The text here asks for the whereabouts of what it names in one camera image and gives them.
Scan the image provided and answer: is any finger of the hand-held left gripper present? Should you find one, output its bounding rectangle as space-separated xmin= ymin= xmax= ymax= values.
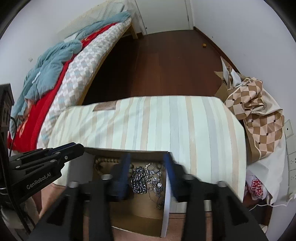
xmin=9 ymin=144 xmax=84 ymax=172
xmin=47 ymin=143 xmax=78 ymax=154

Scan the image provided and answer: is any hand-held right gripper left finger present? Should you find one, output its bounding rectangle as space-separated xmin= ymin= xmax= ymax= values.
xmin=35 ymin=154 xmax=133 ymax=241

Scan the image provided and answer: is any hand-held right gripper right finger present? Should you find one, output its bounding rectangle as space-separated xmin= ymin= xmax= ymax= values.
xmin=163 ymin=153 xmax=269 ymax=241

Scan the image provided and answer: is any chunky silver chain bracelet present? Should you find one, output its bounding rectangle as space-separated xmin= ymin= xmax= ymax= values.
xmin=131 ymin=166 xmax=149 ymax=194

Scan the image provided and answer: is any silver pendant necklace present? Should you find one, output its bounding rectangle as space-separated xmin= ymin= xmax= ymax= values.
xmin=147 ymin=182 xmax=165 ymax=210

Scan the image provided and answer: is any thin silver chain bracelet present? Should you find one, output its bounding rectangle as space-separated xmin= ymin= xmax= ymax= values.
xmin=145 ymin=162 xmax=163 ymax=184

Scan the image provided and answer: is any wooden bead bracelet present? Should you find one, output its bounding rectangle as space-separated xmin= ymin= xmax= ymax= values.
xmin=94 ymin=157 xmax=121 ymax=178

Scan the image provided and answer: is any white cardboard box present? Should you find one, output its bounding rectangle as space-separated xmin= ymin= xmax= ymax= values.
xmin=67 ymin=148 xmax=212 ymax=238

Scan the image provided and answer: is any bed with red blanket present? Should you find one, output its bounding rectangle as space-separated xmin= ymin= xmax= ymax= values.
xmin=7 ymin=23 xmax=116 ymax=152

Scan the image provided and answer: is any striped and pink table cloth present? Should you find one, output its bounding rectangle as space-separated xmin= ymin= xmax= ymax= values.
xmin=23 ymin=96 xmax=246 ymax=241

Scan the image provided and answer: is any checkered bed sheet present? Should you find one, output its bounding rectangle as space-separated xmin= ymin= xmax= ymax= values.
xmin=37 ymin=23 xmax=133 ymax=149

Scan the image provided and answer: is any blue quilt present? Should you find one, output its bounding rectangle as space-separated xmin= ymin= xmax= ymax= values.
xmin=10 ymin=11 xmax=131 ymax=121

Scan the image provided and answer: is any white plastic bag red print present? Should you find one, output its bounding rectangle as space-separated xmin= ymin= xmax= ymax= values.
xmin=244 ymin=173 xmax=271 ymax=201

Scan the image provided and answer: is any brown checkered cloth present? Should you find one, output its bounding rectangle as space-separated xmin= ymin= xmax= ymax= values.
xmin=219 ymin=56 xmax=285 ymax=163

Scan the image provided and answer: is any white power strip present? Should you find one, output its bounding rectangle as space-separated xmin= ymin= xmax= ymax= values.
xmin=283 ymin=119 xmax=296 ymax=184

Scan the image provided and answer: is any white mattress pad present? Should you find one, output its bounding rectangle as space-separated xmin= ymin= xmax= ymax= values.
xmin=57 ymin=0 xmax=127 ymax=39

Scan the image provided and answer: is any white door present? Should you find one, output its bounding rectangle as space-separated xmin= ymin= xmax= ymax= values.
xmin=134 ymin=0 xmax=195 ymax=36

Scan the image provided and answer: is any white charger cable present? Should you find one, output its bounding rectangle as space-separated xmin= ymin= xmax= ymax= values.
xmin=248 ymin=192 xmax=296 ymax=212

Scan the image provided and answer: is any wooden bed frame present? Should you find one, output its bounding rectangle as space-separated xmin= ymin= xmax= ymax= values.
xmin=81 ymin=20 xmax=138 ymax=105

